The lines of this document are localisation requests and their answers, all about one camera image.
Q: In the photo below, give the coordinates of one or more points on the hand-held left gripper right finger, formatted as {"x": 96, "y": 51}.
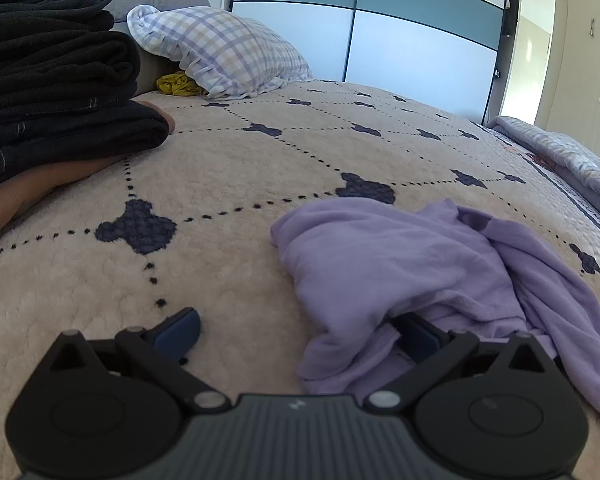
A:
{"x": 420, "y": 341}

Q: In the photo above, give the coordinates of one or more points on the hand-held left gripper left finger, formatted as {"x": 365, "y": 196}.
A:
{"x": 177, "y": 332}

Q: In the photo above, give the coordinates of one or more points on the light purple garment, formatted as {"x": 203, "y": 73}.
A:
{"x": 380, "y": 260}

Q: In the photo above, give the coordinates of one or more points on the beige bear-pattern bed blanket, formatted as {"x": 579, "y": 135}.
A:
{"x": 255, "y": 180}

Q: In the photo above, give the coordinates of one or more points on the dark folded denim jeans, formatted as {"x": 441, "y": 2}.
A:
{"x": 80, "y": 135}

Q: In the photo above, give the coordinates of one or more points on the plaid fleece blanket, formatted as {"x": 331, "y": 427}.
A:
{"x": 570, "y": 160}

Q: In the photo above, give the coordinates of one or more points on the yellow cloth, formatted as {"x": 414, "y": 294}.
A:
{"x": 177, "y": 85}

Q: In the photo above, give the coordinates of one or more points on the plaid pillow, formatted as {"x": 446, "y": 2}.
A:
{"x": 220, "y": 45}

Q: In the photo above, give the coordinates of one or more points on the black folded garment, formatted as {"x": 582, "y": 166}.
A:
{"x": 55, "y": 65}

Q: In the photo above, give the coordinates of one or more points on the blue and white wardrobe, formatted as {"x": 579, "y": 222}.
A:
{"x": 405, "y": 35}

